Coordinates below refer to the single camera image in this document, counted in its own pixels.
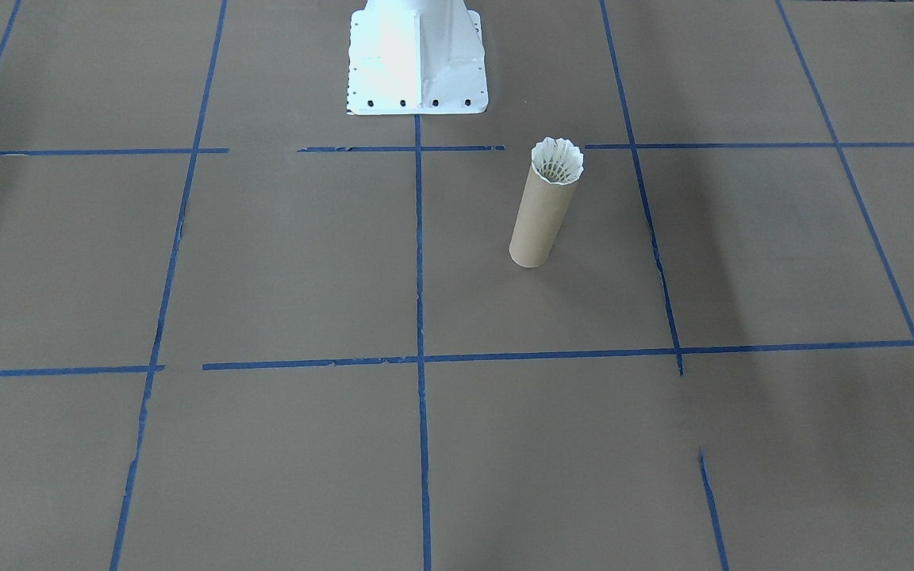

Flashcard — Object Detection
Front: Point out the white feather shuttlecock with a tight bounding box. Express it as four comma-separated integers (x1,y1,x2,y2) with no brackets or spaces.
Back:
531,137,585,188

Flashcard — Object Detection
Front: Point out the brown cardboard tube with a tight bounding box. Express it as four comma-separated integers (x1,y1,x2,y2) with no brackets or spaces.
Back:
509,155,582,269

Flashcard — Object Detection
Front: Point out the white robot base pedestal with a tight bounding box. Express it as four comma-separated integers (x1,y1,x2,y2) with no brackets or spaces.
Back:
346,0,490,117

